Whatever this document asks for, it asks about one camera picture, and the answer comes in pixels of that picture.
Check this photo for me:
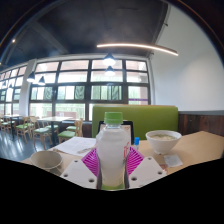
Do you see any white printed paper sheet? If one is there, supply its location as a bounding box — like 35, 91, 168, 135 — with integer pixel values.
52, 136, 98, 158

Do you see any green-capped clear drink bottle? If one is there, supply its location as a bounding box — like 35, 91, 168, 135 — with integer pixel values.
95, 111, 131, 192

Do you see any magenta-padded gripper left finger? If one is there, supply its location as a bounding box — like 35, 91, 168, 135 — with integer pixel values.
59, 147, 101, 190

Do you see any white tissue packet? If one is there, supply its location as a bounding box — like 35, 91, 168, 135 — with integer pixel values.
163, 154, 184, 168

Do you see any white ceramic bowl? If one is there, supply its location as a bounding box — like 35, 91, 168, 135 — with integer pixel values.
145, 129, 183, 155

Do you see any small blue-capped bottle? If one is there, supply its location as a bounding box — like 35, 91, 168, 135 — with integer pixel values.
133, 136, 141, 151

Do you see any group of dark pendant lamps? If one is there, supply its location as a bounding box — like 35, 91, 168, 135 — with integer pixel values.
26, 53, 117, 87

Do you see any beige ceramic mug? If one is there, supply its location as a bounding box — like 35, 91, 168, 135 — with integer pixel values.
29, 150, 64, 173

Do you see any large dark-framed grid window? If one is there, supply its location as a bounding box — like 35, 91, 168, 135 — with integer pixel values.
0, 59, 151, 122

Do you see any green upholstered bench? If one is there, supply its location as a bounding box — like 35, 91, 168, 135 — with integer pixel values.
91, 104, 180, 141

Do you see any square wooden dining table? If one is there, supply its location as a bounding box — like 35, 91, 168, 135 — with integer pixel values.
1, 114, 23, 138
36, 115, 76, 145

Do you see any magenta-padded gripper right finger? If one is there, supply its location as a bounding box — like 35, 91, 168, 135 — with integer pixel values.
125, 146, 168, 190

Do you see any long curved ceiling light strip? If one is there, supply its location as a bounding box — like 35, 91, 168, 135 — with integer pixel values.
96, 42, 179, 57

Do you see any group of green-seated wooden chairs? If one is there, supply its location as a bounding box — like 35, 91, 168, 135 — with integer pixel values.
0, 114, 84, 150

